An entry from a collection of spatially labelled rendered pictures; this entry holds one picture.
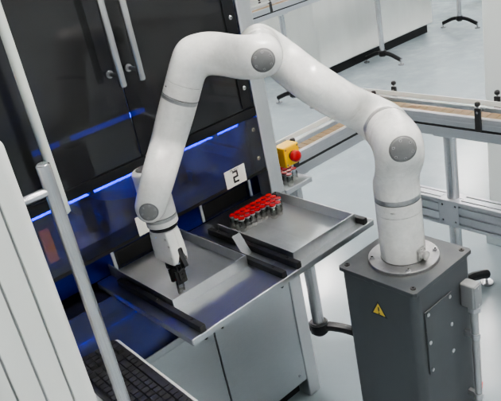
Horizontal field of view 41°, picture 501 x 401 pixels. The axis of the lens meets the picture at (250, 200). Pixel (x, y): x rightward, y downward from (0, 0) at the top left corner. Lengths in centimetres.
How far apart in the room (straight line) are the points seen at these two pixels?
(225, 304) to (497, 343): 148
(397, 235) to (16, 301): 98
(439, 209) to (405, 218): 115
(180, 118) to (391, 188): 55
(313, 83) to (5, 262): 80
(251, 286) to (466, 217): 127
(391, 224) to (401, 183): 12
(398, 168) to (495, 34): 163
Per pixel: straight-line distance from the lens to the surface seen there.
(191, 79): 156
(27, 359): 126
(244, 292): 178
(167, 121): 159
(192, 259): 198
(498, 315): 309
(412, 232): 176
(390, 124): 160
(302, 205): 215
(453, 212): 284
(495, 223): 275
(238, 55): 149
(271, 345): 247
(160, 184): 158
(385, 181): 167
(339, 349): 295
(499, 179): 341
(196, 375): 228
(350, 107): 162
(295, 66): 160
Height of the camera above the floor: 182
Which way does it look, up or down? 24 degrees down
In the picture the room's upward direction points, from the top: 12 degrees counter-clockwise
